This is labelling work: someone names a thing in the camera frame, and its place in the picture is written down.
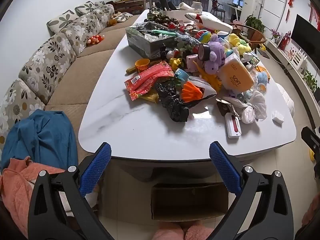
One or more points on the leaf pattern pillow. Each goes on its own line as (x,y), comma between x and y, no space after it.
(123,16)
(87,7)
(62,20)

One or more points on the pile of dark chestnuts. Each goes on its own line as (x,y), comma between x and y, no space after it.
(162,20)

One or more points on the wooden armchair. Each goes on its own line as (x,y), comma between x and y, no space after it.
(252,38)

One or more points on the red striped snack packet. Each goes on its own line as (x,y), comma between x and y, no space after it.
(150,76)

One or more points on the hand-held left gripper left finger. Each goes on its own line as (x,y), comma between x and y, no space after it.
(96,170)

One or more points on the red hanging lantern decoration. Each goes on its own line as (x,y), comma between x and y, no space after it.
(315,15)

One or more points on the white standing air conditioner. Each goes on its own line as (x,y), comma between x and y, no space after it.
(252,2)

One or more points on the orange toy hand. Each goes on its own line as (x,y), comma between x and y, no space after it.
(191,93)

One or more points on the yellow plush toy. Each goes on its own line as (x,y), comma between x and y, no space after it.
(238,43)

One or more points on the white television cabinet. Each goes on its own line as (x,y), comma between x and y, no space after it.
(290,65)

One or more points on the grey white pouch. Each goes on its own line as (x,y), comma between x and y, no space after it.
(206,87)

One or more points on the computer monitors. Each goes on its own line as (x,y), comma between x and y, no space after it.
(237,2)

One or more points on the colourful striped ball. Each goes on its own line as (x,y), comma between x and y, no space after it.
(205,37)

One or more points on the orange plastic cup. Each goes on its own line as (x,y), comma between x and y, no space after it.
(142,65)

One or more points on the green potted plant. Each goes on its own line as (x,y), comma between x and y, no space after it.
(255,23)

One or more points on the grey storage crate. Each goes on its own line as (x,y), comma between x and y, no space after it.
(142,45)

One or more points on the pink fluffy slipper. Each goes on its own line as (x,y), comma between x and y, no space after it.
(168,232)
(198,231)

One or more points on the white toy airplane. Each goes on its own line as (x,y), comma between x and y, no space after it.
(212,21)

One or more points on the red plush toy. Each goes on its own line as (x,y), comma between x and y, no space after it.
(95,40)

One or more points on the black tape roll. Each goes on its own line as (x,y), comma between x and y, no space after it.
(204,52)

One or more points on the brown plush toy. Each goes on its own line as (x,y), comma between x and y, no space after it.
(112,21)

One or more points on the pink small box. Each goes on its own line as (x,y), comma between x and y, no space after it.
(193,62)

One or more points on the teal plastic tool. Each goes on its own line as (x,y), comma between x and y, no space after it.
(163,32)

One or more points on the red desk chair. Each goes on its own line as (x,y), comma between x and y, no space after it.
(217,6)

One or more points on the pink towel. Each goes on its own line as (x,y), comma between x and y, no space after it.
(17,187)

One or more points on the white router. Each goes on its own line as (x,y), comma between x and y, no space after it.
(299,58)

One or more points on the small white packet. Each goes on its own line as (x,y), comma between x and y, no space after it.
(278,117)

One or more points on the small green cabinet plant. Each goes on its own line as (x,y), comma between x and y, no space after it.
(310,80)

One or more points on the orange tissue pack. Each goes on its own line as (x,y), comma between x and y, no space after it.
(236,76)

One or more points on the cardboard box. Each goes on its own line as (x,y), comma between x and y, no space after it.
(190,202)

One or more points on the black plastic bag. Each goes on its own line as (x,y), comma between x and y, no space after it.
(172,102)

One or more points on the white and red case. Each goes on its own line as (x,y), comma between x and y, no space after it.
(233,126)

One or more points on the purple plush toy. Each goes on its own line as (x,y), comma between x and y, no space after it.
(215,55)

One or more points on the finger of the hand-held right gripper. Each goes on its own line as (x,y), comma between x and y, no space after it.
(309,138)

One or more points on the white crumpled plastic bag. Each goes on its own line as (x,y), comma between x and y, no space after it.
(253,107)

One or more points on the beige fabric sofa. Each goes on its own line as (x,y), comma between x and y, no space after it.
(82,77)

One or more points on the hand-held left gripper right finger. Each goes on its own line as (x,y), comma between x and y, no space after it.
(225,170)

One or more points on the white tray with remotes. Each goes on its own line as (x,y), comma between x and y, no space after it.
(170,11)

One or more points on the torn brown cardboard piece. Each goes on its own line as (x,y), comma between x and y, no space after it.
(226,106)

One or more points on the blue cloth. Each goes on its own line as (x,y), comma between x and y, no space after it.
(42,140)

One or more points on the light blue tape roll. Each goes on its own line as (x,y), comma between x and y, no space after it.
(181,74)

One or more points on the floral back cushion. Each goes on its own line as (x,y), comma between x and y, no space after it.
(47,65)
(17,110)
(103,16)
(80,32)

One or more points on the black television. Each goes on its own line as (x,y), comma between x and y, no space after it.
(306,37)

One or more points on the wooden side cabinet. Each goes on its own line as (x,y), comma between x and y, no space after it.
(130,5)

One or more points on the yellow floor toy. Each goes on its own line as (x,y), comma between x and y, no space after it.
(312,155)

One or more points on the yellow toy dinosaur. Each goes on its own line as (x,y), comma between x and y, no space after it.
(210,77)

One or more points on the white jar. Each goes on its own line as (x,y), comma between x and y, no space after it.
(197,7)

